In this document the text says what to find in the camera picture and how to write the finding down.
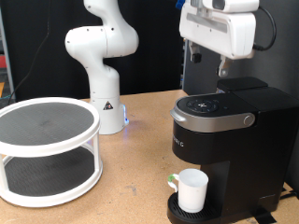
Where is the thin black hanging cable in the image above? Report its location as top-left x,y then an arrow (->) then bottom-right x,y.
8,0 -> 52,105

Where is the white two-tier turntable shelf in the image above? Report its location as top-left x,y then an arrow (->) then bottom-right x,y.
0,96 -> 104,208

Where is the black machine power cord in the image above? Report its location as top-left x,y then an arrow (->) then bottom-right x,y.
278,188 -> 299,202

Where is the clear water reservoir black lid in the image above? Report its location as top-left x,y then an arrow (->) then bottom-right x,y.
215,77 -> 269,94

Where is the black Keurig coffee machine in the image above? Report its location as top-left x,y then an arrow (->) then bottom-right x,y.
166,87 -> 299,224

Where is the grey metal frame post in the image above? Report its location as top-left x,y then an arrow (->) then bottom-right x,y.
0,7 -> 16,101

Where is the white plastic mug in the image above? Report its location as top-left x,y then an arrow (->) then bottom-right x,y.
167,168 -> 209,214

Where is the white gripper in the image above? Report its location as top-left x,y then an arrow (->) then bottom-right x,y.
178,2 -> 257,78

